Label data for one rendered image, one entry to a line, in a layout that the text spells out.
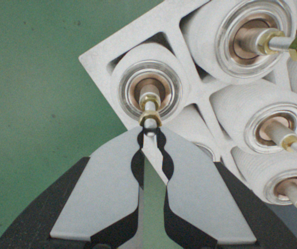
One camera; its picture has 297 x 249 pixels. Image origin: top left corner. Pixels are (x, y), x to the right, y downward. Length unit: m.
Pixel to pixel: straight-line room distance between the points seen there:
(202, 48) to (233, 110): 0.10
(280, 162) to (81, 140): 0.48
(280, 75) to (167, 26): 0.18
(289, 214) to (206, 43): 0.51
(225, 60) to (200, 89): 0.09
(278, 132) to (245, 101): 0.05
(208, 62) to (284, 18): 0.08
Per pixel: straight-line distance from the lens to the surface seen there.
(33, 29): 0.52
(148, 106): 0.16
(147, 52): 0.21
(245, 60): 0.23
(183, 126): 0.26
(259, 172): 0.34
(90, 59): 0.29
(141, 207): 0.41
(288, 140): 0.25
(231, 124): 0.27
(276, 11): 0.23
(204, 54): 0.22
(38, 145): 0.64
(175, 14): 0.27
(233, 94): 0.29
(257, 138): 0.28
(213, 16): 0.22
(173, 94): 0.21
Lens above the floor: 0.45
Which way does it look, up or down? 62 degrees down
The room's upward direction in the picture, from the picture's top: 180 degrees counter-clockwise
